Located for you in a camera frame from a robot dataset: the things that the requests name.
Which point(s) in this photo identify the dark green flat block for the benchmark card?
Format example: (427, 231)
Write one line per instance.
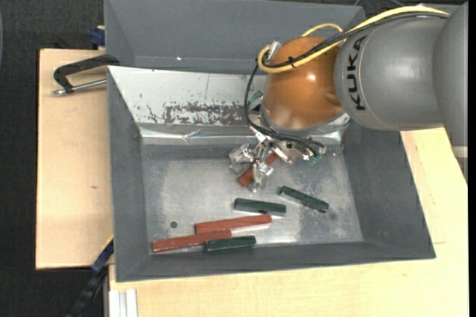
(230, 244)
(304, 198)
(260, 206)

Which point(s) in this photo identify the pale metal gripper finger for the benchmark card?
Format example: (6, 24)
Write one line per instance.
(262, 174)
(241, 156)

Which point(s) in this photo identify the grey metal bin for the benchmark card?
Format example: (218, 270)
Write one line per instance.
(223, 29)

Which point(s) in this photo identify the pale flat board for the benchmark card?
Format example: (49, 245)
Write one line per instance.
(70, 166)

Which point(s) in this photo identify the red-brown block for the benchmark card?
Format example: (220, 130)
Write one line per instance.
(189, 242)
(246, 178)
(233, 224)

